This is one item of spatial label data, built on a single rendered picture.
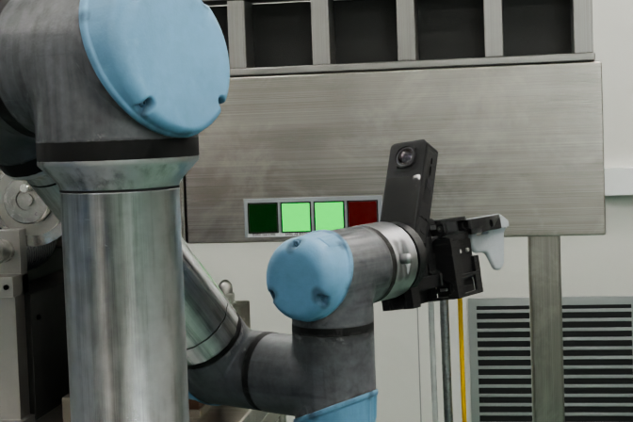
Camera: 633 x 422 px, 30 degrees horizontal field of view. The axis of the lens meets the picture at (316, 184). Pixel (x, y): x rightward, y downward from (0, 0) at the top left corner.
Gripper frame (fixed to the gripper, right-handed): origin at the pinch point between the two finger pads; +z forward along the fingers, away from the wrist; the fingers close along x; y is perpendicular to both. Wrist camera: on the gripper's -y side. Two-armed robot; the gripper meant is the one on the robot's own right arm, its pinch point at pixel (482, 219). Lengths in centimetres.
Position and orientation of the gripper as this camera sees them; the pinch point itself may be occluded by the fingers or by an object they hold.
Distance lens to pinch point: 132.9
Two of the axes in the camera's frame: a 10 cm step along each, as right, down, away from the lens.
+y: 1.5, 9.9, -0.3
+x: 8.0, -1.3, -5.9
